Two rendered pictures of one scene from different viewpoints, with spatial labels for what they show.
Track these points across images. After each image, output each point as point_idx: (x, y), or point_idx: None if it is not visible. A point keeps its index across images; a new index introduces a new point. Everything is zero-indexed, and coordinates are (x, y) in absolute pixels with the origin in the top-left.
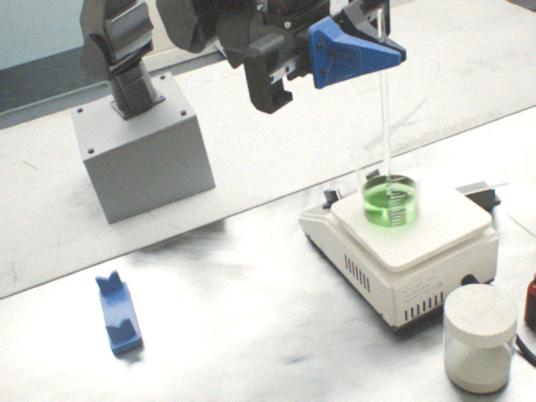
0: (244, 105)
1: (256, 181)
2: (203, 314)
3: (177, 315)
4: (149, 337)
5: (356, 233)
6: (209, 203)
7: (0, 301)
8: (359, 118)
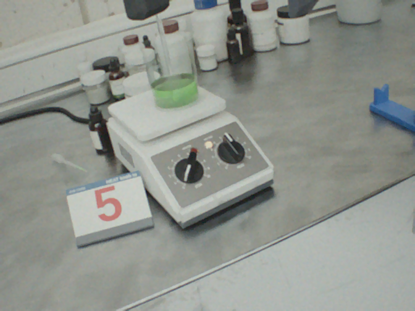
0: None
1: (358, 244)
2: (336, 126)
3: (356, 123)
4: (367, 111)
5: (205, 89)
6: (403, 210)
7: None
8: None
